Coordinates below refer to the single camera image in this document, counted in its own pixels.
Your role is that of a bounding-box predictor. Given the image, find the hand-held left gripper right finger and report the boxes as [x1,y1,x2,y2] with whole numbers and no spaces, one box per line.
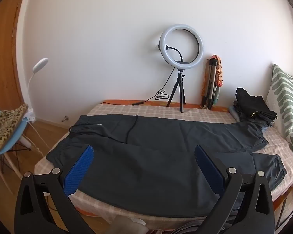
[194,144,276,234]

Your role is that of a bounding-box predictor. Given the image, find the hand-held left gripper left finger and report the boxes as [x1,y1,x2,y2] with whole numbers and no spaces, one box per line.
[14,144,96,234]

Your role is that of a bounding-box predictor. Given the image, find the dark grey pants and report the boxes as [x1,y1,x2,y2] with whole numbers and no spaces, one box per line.
[47,114,287,218]

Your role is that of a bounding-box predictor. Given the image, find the green striped pillow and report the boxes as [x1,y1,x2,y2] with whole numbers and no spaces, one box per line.
[266,63,293,166]

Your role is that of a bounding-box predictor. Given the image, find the black folded clothes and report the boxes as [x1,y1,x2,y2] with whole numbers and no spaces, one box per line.
[235,87,278,123]

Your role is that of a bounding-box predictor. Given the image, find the pink checked blanket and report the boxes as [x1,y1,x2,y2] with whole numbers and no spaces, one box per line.
[34,102,293,225]

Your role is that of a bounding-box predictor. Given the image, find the blue chair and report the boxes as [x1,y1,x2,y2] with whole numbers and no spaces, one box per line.
[0,96,43,195]

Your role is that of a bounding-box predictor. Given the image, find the leopard print cushion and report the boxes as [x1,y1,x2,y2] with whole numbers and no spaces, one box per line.
[0,104,29,152]

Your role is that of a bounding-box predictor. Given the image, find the small black tripod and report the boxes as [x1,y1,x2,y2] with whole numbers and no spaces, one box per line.
[166,69,186,113]

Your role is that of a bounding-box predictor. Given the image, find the folded silver tripod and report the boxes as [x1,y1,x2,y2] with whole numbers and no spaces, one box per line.
[201,58,219,110]

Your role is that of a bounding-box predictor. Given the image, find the white clamp lamp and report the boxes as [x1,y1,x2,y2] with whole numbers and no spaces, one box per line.
[22,58,49,157]

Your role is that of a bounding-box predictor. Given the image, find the wooden door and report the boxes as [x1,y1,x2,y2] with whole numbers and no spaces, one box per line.
[0,0,27,108]

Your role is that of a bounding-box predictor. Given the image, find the white ring light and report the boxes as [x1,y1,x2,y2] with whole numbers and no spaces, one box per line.
[159,24,204,70]

